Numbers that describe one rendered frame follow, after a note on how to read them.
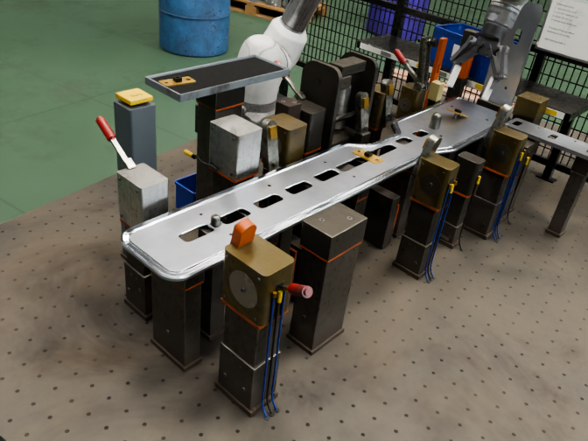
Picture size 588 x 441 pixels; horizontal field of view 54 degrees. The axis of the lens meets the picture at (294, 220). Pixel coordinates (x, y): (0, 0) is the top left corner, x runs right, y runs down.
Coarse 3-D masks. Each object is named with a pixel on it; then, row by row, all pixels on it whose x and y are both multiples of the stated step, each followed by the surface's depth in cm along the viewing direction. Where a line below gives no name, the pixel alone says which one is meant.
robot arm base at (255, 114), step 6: (246, 108) 213; (252, 108) 212; (258, 108) 212; (264, 108) 213; (270, 108) 215; (246, 114) 213; (252, 114) 213; (258, 114) 213; (264, 114) 214; (270, 114) 216; (252, 120) 211; (258, 120) 211
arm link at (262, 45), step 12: (252, 36) 206; (264, 36) 207; (252, 48) 202; (264, 48) 202; (276, 48) 205; (252, 84) 206; (264, 84) 207; (276, 84) 211; (252, 96) 209; (264, 96) 210
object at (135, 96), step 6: (126, 90) 132; (132, 90) 132; (138, 90) 133; (120, 96) 129; (126, 96) 129; (132, 96) 129; (138, 96) 130; (144, 96) 130; (150, 96) 131; (126, 102) 128; (132, 102) 128; (138, 102) 129
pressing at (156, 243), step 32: (416, 128) 174; (448, 128) 177; (480, 128) 180; (320, 160) 149; (352, 160) 152; (384, 160) 153; (416, 160) 156; (224, 192) 129; (256, 192) 131; (288, 192) 133; (320, 192) 135; (352, 192) 137; (160, 224) 117; (192, 224) 118; (224, 224) 119; (256, 224) 121; (288, 224) 123; (160, 256) 108; (192, 256) 109
